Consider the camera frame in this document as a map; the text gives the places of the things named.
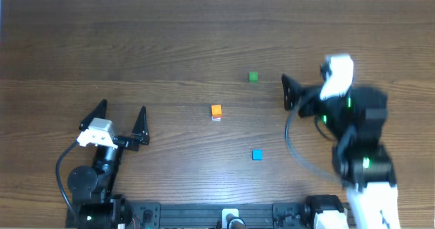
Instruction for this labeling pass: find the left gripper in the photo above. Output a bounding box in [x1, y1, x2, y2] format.
[78, 99, 151, 152]

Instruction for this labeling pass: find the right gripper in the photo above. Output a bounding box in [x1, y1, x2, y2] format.
[281, 73, 324, 118]

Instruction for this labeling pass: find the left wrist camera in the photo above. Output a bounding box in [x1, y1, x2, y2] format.
[76, 117, 119, 150]

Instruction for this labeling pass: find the black cable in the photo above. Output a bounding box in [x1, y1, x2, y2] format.
[55, 140, 80, 219]
[284, 92, 344, 186]

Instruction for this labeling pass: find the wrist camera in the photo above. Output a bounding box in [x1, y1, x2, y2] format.
[76, 117, 119, 150]
[319, 54, 355, 101]

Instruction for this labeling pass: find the mounting rail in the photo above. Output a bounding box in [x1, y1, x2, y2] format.
[127, 201, 309, 229]

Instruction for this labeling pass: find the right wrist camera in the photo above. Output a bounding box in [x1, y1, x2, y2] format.
[319, 54, 355, 101]

